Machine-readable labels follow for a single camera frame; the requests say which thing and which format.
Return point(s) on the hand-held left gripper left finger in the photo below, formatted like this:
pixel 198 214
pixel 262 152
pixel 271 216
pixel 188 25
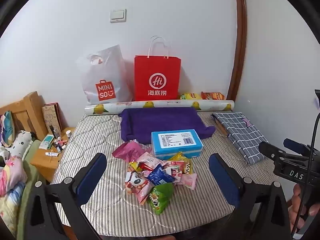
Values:
pixel 91 177

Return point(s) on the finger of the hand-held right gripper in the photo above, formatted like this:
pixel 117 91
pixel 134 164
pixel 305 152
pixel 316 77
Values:
pixel 271 150
pixel 295 145

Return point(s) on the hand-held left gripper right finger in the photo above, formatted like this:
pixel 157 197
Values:
pixel 223 180

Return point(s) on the pink peach snack packet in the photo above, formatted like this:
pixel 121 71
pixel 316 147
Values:
pixel 187 180

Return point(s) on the panda face snack packet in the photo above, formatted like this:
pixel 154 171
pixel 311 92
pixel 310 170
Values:
pixel 136 180

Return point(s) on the magenta foil snack packet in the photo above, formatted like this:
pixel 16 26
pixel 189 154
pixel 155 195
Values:
pixel 128 151

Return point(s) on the white red lychee snack packet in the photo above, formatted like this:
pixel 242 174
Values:
pixel 173 171

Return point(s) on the blue snack packet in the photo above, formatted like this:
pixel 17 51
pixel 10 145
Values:
pixel 160 176

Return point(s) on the purple cloth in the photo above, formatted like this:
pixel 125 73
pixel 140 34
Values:
pixel 160 120

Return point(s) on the person's right hand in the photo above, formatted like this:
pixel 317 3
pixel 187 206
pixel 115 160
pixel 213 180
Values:
pixel 297 208

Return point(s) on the grey checked cloth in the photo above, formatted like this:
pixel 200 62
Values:
pixel 240 135

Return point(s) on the yellow snack packet black print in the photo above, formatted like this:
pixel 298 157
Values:
pixel 187 167

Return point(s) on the striped mattress cover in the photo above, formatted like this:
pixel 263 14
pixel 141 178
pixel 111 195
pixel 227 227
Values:
pixel 100 135

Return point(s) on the small pink bottle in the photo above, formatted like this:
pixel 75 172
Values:
pixel 60 146

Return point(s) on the wooden bedside cabinet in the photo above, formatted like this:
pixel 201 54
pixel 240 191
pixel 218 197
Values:
pixel 47 165

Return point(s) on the white tube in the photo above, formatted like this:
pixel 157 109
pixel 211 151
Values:
pixel 52 153

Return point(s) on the white jar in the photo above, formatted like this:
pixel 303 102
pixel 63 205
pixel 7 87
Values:
pixel 68 133

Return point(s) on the yellow green snack packet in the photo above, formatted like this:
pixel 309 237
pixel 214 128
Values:
pixel 176 156

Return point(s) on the green white box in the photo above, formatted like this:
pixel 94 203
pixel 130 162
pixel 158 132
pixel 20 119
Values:
pixel 47 141

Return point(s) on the dark cosmetic bottle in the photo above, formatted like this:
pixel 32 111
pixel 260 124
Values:
pixel 54 131

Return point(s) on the light pink snack packet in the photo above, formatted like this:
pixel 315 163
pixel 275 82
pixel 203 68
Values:
pixel 150 158

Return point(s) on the blue tissue pack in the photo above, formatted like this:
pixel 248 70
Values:
pixel 175 141

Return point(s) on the green bed sheet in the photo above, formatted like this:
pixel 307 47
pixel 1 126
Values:
pixel 28 170

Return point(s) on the patterned book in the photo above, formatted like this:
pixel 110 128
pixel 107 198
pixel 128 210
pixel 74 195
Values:
pixel 51 117

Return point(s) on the white dotted plush toy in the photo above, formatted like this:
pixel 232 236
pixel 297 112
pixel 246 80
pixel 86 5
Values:
pixel 21 142

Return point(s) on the orange chip bag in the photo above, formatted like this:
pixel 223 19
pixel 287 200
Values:
pixel 213 95

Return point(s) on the colourful printed quilt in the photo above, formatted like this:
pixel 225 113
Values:
pixel 11 180

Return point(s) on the yellow chip bag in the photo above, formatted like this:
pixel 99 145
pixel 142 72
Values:
pixel 191 96

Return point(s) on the wooden headboard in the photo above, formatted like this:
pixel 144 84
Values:
pixel 25 110

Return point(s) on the lemon print wallpaper roll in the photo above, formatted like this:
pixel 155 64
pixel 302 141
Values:
pixel 162 104

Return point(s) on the colourful pillow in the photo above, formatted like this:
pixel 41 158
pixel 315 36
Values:
pixel 6 127

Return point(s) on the white plastic shopping bag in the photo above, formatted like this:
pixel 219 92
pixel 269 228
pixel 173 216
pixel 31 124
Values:
pixel 107 67

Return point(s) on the red paper bag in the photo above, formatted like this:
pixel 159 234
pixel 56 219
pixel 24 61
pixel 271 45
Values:
pixel 157 70

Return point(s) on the brown wooden door frame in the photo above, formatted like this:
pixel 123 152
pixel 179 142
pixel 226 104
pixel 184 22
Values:
pixel 240 42

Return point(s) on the white light switch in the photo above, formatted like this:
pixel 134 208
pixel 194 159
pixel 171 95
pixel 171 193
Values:
pixel 118 16

